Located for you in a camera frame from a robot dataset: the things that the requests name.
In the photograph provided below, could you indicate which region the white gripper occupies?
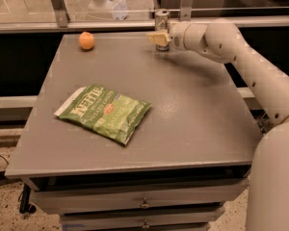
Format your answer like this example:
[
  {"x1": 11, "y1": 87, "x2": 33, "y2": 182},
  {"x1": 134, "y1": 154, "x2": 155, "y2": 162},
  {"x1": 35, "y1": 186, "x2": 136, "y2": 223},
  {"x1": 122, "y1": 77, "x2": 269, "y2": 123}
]
[{"x1": 146, "y1": 22, "x2": 188, "y2": 50}]

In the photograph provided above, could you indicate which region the silver blue redbull can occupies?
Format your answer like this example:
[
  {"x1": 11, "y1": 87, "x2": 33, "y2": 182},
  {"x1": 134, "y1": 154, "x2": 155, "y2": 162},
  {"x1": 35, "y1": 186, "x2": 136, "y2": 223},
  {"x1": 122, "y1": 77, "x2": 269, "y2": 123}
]
[{"x1": 154, "y1": 8, "x2": 171, "y2": 52}]

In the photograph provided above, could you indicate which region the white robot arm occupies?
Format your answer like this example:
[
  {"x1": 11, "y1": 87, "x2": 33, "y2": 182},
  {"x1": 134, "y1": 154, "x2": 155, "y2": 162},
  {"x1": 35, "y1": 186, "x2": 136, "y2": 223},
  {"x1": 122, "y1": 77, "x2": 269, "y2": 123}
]
[{"x1": 147, "y1": 18, "x2": 289, "y2": 231}]

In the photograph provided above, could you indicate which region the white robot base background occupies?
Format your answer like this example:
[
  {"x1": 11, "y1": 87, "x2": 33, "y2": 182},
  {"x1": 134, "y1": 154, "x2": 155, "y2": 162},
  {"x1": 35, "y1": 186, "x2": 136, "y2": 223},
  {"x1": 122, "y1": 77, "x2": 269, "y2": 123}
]
[{"x1": 87, "y1": 0, "x2": 128, "y2": 21}]

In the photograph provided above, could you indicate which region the orange fruit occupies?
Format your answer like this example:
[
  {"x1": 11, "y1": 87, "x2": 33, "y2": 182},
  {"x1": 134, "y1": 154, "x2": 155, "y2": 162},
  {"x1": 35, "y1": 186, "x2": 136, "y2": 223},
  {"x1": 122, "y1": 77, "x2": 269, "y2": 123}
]
[{"x1": 79, "y1": 32, "x2": 94, "y2": 50}]

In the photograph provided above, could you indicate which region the green kettle chips bag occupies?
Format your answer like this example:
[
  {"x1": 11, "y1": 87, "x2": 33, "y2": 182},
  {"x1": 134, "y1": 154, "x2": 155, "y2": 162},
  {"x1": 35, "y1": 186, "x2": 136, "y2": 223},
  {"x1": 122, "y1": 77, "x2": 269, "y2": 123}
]
[{"x1": 55, "y1": 85, "x2": 151, "y2": 145}]

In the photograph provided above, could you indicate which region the grey drawer cabinet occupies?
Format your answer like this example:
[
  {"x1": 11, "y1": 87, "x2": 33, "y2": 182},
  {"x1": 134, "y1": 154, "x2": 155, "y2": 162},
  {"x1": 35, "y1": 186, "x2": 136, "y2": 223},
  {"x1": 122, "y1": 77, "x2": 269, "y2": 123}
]
[{"x1": 6, "y1": 33, "x2": 261, "y2": 231}]

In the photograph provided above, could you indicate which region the lower grey drawer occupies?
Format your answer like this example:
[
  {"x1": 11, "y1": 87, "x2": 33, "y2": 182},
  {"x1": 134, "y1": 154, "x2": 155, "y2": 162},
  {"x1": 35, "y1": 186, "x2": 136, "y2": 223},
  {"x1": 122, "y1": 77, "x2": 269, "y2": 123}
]
[{"x1": 60, "y1": 206, "x2": 224, "y2": 231}]

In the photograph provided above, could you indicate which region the grey drawer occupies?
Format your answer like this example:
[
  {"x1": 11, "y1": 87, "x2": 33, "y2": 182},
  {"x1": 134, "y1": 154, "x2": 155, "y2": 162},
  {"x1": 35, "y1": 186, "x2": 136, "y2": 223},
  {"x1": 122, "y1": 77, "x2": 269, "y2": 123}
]
[
  {"x1": 31, "y1": 178, "x2": 249, "y2": 214},
  {"x1": 60, "y1": 206, "x2": 224, "y2": 231}
]

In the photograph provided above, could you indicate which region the upper grey drawer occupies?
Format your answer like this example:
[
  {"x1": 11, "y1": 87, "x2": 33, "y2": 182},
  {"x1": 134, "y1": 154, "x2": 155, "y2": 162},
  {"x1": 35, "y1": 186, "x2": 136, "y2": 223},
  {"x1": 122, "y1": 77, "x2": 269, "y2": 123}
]
[{"x1": 31, "y1": 178, "x2": 249, "y2": 214}]

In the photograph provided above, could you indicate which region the black caster wheel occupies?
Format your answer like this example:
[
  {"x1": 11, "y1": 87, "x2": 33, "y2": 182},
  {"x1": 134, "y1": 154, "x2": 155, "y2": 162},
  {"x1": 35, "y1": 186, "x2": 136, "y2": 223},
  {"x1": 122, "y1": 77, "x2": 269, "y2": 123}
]
[{"x1": 18, "y1": 185, "x2": 37, "y2": 214}]

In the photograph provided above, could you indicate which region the metal railing frame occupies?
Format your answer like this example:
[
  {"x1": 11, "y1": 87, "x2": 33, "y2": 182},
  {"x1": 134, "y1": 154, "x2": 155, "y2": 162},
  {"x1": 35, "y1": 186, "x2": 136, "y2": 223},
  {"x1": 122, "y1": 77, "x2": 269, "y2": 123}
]
[{"x1": 0, "y1": 0, "x2": 289, "y2": 34}]

